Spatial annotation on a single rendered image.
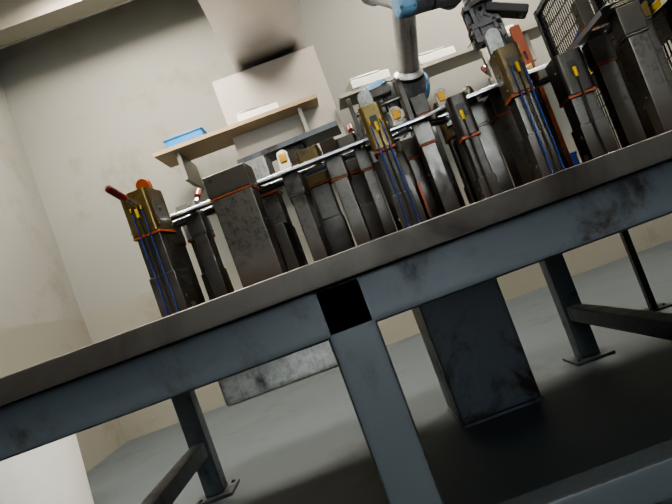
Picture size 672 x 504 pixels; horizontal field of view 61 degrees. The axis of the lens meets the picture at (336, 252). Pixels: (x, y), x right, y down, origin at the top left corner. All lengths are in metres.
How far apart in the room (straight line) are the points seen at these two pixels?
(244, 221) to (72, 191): 3.88
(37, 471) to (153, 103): 3.24
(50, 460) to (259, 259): 1.72
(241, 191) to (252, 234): 0.12
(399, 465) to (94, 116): 4.72
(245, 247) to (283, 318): 0.62
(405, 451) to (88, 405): 0.49
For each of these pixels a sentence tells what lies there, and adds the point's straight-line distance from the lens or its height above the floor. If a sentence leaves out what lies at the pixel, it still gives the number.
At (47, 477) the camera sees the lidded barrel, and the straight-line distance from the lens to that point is 2.93.
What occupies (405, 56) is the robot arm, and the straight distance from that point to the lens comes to 2.26.
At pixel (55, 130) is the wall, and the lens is 5.46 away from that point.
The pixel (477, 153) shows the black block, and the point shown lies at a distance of 1.46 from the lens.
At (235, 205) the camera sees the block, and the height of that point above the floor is 0.93.
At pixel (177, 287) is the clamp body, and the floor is 0.78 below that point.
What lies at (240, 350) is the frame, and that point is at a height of 0.61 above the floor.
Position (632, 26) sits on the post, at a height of 0.94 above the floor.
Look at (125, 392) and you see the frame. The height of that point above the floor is 0.61.
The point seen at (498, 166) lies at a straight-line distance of 1.65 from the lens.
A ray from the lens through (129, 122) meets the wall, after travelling 5.23.
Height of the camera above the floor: 0.67
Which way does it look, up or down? 2 degrees up
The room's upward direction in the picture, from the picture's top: 20 degrees counter-clockwise
